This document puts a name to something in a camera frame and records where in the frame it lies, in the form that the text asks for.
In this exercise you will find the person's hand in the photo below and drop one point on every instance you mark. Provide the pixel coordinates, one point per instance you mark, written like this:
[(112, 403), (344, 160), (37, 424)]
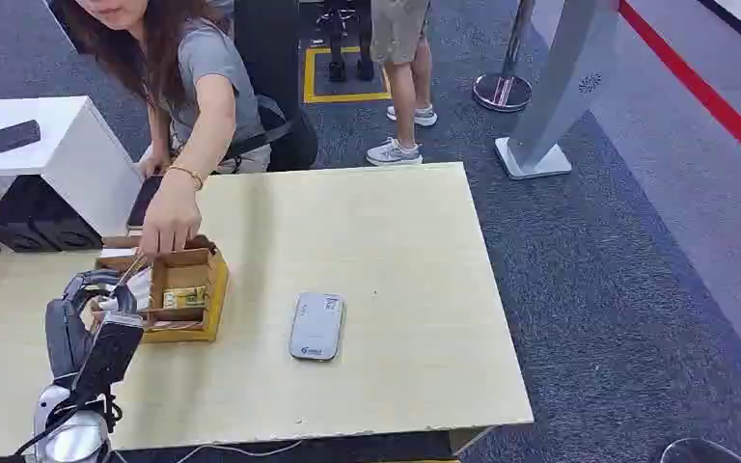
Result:
[(169, 220)]

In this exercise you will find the standing person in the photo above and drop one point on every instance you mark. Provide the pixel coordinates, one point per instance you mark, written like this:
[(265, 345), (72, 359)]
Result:
[(402, 76)]

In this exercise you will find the wooden card box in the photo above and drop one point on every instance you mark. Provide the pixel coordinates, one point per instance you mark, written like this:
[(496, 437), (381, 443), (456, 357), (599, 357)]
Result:
[(214, 300)]

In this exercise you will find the yellow green printed card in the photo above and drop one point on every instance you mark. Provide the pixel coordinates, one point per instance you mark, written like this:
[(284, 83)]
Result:
[(185, 297)]

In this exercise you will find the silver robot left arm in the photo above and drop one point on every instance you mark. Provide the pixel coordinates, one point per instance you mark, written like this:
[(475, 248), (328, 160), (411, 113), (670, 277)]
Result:
[(73, 438)]

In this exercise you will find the seated person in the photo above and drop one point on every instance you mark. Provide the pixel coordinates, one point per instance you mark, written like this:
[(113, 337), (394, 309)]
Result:
[(211, 76)]

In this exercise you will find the grey card reader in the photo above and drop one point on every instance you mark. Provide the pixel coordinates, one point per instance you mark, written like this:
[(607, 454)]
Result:
[(317, 326)]

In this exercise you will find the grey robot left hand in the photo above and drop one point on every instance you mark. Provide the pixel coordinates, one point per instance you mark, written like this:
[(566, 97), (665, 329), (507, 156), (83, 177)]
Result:
[(63, 332)]

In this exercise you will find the black office chair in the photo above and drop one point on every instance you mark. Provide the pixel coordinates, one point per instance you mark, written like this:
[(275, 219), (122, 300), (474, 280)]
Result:
[(274, 70)]

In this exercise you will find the round stanchion base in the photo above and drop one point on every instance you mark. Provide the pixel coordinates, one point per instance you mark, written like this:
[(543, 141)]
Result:
[(502, 91)]

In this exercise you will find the white side table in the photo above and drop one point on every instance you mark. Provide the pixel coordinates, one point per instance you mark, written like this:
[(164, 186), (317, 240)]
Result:
[(57, 147)]

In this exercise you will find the round glass object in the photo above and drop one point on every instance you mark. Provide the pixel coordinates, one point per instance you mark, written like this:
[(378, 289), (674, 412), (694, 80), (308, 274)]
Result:
[(699, 452)]

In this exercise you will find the white card stack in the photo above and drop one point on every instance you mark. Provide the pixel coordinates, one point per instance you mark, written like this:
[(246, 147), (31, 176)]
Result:
[(140, 287)]

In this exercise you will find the black robot legs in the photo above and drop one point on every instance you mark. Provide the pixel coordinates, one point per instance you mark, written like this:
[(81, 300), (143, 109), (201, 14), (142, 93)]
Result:
[(348, 57)]

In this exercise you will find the black power adapter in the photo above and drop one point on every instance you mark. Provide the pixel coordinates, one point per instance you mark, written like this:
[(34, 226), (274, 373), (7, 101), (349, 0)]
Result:
[(16, 135)]

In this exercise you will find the black phone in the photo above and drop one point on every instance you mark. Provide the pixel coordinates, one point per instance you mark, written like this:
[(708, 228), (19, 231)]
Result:
[(142, 203)]

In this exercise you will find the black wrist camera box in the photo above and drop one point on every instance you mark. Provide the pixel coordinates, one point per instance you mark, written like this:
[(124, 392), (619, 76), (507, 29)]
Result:
[(109, 354)]

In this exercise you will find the thin tan card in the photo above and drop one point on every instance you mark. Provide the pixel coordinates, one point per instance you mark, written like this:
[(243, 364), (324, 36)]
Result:
[(131, 269)]

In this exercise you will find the grey display stand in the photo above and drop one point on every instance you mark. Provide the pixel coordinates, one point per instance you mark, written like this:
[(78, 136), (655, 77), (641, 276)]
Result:
[(556, 96)]

